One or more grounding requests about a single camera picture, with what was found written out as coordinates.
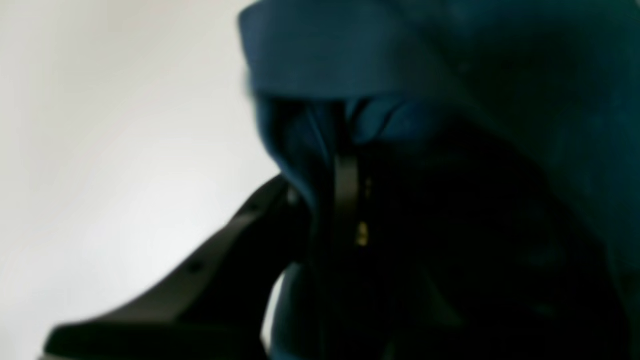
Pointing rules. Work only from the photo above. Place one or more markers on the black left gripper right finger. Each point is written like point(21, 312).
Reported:
point(350, 229)

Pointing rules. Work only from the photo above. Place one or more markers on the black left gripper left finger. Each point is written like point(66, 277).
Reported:
point(210, 307)

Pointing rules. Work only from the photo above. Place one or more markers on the dark blue t-shirt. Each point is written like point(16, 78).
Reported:
point(498, 145)

